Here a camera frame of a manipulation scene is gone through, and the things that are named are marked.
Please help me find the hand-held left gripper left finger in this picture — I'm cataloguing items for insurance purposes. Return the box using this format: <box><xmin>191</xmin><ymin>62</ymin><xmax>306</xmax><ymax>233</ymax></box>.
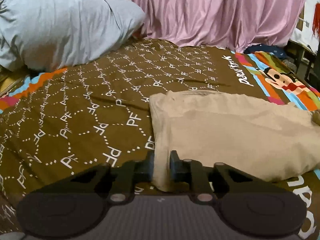
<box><xmin>67</xmin><ymin>151</ymin><xmax>157</xmax><ymax>203</ymax></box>

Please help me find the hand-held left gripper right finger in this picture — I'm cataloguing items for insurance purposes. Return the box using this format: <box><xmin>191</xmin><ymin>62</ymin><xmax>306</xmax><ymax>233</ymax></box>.
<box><xmin>169</xmin><ymin>150</ymin><xmax>253</xmax><ymax>203</ymax></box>

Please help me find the beige zip jacket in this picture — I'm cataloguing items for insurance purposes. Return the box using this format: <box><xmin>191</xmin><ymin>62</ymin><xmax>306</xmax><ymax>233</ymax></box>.
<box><xmin>149</xmin><ymin>90</ymin><xmax>320</xmax><ymax>193</ymax></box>

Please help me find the brown printed bedsheet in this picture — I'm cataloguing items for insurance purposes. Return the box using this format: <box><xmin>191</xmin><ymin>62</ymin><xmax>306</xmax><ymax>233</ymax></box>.
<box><xmin>0</xmin><ymin>39</ymin><xmax>320</xmax><ymax>240</ymax></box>

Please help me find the navy blue cloth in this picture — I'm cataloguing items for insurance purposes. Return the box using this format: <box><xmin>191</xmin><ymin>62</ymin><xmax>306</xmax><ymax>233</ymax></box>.
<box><xmin>246</xmin><ymin>44</ymin><xmax>288</xmax><ymax>60</ymax></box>

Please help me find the pink curtain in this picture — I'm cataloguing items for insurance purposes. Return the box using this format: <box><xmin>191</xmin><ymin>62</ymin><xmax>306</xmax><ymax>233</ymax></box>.
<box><xmin>131</xmin><ymin>0</ymin><xmax>307</xmax><ymax>53</ymax></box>

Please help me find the yellow mat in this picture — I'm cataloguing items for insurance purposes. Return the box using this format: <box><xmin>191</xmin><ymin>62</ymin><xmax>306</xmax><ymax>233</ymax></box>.
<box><xmin>0</xmin><ymin>75</ymin><xmax>25</xmax><ymax>96</ymax></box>

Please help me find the grey striped pillow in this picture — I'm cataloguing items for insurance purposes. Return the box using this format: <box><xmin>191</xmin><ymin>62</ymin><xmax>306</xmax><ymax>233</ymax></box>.
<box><xmin>0</xmin><ymin>0</ymin><xmax>147</xmax><ymax>72</ymax></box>

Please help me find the desk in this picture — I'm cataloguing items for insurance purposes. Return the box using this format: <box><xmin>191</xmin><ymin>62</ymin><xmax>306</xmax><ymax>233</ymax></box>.
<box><xmin>287</xmin><ymin>27</ymin><xmax>320</xmax><ymax>79</ymax></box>

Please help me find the red hanging cloth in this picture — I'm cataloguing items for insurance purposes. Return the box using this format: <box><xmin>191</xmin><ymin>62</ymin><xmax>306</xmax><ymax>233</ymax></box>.
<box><xmin>312</xmin><ymin>2</ymin><xmax>320</xmax><ymax>34</ymax></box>

